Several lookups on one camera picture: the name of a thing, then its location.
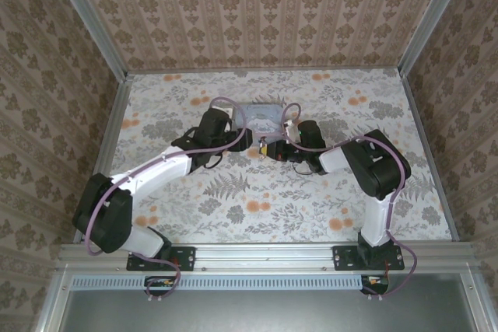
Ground pastel cartoon tin box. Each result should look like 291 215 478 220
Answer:
240 103 286 142

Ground floral patterned table cover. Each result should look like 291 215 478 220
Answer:
79 69 454 246

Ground grey metal panel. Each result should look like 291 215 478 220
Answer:
58 274 479 332

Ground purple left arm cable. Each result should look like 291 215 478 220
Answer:
86 96 248 304

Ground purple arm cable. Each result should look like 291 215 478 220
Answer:
280 102 418 302
86 96 248 304

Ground thin black cable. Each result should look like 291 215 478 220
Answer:
292 160 317 176
200 152 225 170

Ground aluminium frame back rail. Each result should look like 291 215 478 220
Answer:
126 67 402 76

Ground aluminium frame side rail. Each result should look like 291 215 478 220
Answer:
400 69 461 242
73 73 135 246

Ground aluminium front mounting rail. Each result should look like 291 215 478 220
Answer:
56 241 482 273

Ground grey slotted cable duct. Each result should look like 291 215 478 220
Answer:
71 273 390 291

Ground aluminium frame corner post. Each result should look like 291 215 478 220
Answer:
48 0 130 80
397 0 466 76

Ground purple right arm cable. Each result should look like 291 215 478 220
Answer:
280 102 418 302

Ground aluminium lower frame bar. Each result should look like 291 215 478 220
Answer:
37 265 75 332
461 265 489 332

